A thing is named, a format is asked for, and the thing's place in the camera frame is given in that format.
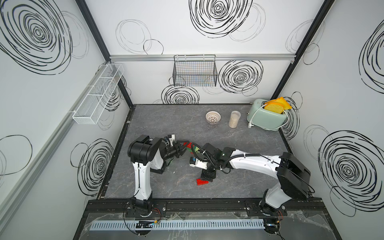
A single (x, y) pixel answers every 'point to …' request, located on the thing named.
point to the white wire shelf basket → (88, 112)
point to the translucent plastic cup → (234, 119)
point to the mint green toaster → (260, 117)
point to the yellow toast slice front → (274, 106)
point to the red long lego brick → (189, 145)
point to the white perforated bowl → (213, 117)
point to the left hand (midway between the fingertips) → (189, 145)
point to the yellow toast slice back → (281, 101)
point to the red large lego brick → (199, 182)
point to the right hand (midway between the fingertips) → (202, 171)
